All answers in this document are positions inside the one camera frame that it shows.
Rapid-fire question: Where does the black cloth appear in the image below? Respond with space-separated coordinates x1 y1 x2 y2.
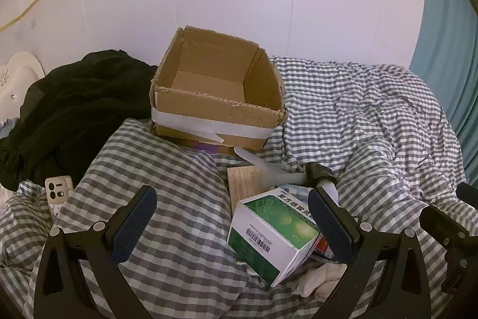
0 49 159 192

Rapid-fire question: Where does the translucent plastic tube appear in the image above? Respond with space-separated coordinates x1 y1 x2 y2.
234 146 311 190

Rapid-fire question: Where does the purple plastic item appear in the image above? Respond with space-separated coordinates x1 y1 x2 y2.
193 142 222 154

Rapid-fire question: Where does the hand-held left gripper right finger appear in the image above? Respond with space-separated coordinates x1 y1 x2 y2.
308 187 431 319

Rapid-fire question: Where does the white headboard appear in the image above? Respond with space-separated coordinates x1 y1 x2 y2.
0 52 46 126

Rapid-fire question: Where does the teal curtain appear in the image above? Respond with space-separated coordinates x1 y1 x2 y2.
409 0 478 193

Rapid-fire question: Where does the white crumpled tissue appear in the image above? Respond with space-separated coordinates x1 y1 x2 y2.
292 261 350 302

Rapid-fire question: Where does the light blue floral packet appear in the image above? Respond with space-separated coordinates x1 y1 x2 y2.
279 183 313 195

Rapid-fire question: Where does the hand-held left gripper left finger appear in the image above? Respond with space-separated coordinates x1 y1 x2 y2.
33 185 158 319

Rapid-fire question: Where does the brown cardboard box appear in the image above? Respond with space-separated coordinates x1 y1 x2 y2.
150 26 288 151

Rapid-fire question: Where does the green and white medicine box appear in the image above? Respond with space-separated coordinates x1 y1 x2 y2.
227 187 322 288

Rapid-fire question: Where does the white phone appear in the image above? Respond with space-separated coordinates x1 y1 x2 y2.
45 175 74 221

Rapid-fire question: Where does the grey checked blanket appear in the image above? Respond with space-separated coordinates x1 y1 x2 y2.
0 55 472 319

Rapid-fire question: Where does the red and white packet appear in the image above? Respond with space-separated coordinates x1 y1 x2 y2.
312 232 337 262

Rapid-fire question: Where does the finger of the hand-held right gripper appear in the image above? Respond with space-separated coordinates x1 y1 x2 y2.
420 205 474 296
456 182 478 210

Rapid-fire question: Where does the brown paper card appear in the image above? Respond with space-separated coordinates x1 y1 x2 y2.
227 165 270 214

